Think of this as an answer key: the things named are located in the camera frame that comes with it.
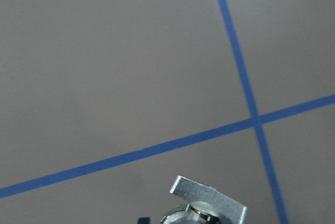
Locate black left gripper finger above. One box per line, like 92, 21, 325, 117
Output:
137, 217, 151, 224

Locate PPR valve with white ends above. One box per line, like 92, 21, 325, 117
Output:
160, 175, 247, 224

